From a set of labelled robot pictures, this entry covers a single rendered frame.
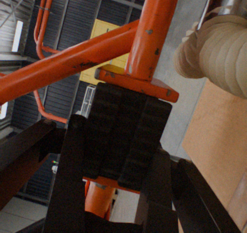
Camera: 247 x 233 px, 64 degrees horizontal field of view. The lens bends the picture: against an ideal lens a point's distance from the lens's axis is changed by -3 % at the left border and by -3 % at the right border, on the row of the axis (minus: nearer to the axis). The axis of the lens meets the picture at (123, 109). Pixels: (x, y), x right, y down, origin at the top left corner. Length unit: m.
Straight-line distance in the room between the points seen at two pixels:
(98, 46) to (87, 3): 11.04
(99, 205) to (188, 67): 0.15
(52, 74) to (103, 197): 0.11
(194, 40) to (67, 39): 10.97
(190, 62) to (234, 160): 0.12
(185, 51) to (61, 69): 0.11
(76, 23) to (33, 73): 10.90
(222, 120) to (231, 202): 0.10
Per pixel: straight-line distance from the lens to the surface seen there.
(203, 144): 0.31
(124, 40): 0.16
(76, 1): 11.30
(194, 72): 0.20
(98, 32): 7.56
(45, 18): 8.36
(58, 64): 0.17
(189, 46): 0.20
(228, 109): 0.28
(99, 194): 0.18
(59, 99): 11.38
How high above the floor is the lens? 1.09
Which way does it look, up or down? 4 degrees down
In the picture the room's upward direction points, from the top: 73 degrees counter-clockwise
